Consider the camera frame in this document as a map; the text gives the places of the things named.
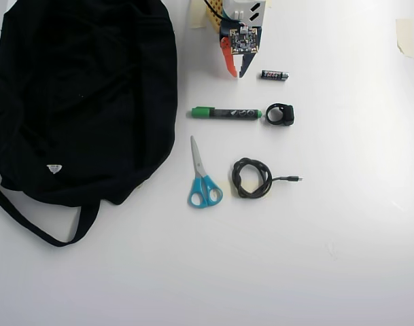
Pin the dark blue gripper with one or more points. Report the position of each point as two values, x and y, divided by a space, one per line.
228 60

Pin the green black marker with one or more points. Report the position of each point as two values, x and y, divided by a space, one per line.
227 113

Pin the white teal robot arm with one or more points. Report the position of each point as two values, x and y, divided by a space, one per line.
240 8

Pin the black fabric bag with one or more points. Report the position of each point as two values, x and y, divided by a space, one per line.
84 102

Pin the black AA battery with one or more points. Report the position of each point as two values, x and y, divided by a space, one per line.
274 75

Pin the beige tape strip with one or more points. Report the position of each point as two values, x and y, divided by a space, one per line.
198 15

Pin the small beige tape piece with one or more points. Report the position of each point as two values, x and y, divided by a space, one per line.
270 3

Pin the large beige tape piece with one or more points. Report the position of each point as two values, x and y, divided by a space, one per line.
406 37

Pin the camera circuit board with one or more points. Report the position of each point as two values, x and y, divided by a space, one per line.
244 40

